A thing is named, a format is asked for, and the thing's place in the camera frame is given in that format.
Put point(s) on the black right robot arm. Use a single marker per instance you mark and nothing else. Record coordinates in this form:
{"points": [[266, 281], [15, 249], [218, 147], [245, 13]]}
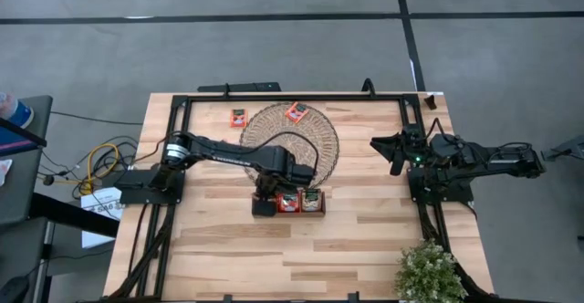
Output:
{"points": [[483, 161]]}

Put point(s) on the white paper sheet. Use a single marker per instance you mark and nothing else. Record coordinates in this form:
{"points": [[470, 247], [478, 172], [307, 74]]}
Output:
{"points": [[98, 202]]}

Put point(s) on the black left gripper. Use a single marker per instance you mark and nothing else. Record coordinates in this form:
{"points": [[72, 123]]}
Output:
{"points": [[276, 185]]}

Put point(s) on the grey metal object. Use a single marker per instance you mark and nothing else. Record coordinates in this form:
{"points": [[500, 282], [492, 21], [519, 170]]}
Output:
{"points": [[566, 148]]}

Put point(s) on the black clip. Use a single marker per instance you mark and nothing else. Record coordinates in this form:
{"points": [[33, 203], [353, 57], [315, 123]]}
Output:
{"points": [[430, 102]]}

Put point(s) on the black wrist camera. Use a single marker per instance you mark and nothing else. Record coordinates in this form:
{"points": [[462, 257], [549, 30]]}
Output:
{"points": [[396, 166], [303, 174]]}

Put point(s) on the green white snack packet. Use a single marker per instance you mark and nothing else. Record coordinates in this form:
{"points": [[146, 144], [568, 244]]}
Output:
{"points": [[311, 200]]}

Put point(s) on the round woven placemat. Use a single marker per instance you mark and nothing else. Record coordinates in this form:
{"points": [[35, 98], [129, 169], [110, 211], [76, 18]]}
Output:
{"points": [[315, 134]]}

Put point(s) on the black computer mouse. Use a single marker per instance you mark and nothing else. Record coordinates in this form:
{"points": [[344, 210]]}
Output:
{"points": [[11, 289]]}

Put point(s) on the black arched bracket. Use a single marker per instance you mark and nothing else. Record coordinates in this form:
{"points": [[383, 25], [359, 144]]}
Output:
{"points": [[368, 86]]}

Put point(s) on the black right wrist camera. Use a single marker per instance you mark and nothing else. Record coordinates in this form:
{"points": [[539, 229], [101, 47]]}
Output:
{"points": [[396, 166]]}

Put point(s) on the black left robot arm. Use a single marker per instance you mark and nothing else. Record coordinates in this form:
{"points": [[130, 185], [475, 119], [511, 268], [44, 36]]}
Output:
{"points": [[219, 152]]}

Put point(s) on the potted plant white flowers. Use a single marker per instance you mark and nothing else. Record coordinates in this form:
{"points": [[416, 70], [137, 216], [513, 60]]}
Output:
{"points": [[429, 271]]}

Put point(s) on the blue white container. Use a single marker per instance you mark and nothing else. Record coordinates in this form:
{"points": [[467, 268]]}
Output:
{"points": [[13, 109]]}

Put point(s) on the red tea packet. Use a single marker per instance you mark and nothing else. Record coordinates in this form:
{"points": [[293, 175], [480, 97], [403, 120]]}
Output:
{"points": [[288, 201], [296, 111]]}

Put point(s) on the wooden tea box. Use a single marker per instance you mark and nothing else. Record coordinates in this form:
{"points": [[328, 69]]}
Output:
{"points": [[315, 214]]}

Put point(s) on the black flat bar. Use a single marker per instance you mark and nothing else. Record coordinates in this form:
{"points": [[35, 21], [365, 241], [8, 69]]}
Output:
{"points": [[237, 87]]}

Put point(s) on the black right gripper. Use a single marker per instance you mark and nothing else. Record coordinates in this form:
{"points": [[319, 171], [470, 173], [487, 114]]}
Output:
{"points": [[414, 145]]}

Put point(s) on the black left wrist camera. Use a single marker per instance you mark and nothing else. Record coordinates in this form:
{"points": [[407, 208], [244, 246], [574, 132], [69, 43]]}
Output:
{"points": [[303, 174]]}

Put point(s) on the grey desk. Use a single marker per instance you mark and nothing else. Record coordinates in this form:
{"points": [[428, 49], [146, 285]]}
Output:
{"points": [[23, 180]]}

